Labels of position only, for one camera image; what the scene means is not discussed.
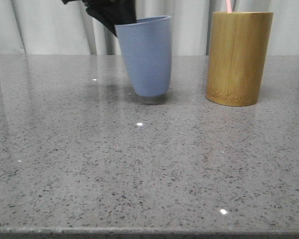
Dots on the bamboo cylinder holder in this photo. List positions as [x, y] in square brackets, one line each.
[237, 53]

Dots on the grey pleated curtain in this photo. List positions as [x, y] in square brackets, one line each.
[51, 27]

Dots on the pink chopstick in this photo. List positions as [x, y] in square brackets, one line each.
[228, 6]

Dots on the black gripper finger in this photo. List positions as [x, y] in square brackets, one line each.
[112, 12]

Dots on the blue plastic cup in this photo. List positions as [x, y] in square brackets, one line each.
[146, 49]

